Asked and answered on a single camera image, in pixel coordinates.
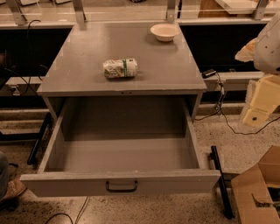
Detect small black device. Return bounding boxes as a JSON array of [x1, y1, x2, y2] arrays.
[[201, 69, 216, 79]]

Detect open grey top drawer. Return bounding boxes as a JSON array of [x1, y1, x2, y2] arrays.
[[21, 96, 220, 197]]

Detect white paper bowl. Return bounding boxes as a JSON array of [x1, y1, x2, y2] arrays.
[[150, 24, 179, 42]]

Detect black left cabinet leg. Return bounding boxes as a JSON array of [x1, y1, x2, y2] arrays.
[[27, 113, 52, 165]]

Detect cables bottom floor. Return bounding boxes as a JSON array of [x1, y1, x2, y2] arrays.
[[44, 196, 90, 224]]

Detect green white 7up can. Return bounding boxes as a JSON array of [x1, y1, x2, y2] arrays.
[[103, 59, 137, 79]]

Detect brown cardboard box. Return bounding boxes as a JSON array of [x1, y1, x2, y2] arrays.
[[231, 146, 280, 224]]

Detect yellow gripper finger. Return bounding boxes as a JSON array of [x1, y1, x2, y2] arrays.
[[242, 74, 280, 128], [234, 38, 256, 62]]

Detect black cabinet leg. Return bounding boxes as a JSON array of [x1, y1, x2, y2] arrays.
[[210, 145, 235, 220], [27, 113, 52, 165]]

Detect black right cabinet leg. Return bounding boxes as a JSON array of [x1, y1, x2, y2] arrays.
[[210, 145, 235, 220]]

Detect black cable left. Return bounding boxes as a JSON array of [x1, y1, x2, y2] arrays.
[[0, 18, 49, 96]]

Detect grey cabinet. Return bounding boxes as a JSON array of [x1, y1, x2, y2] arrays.
[[38, 22, 207, 116]]

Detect brown shoe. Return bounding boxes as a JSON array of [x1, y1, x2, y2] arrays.
[[0, 179, 26, 203]]

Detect black drawer handle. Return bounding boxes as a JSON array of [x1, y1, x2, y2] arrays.
[[105, 181, 138, 193]]

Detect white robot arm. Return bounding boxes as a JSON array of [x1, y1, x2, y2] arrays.
[[234, 12, 280, 128]]

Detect black cable right floor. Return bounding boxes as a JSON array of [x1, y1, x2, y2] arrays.
[[194, 73, 280, 136]]

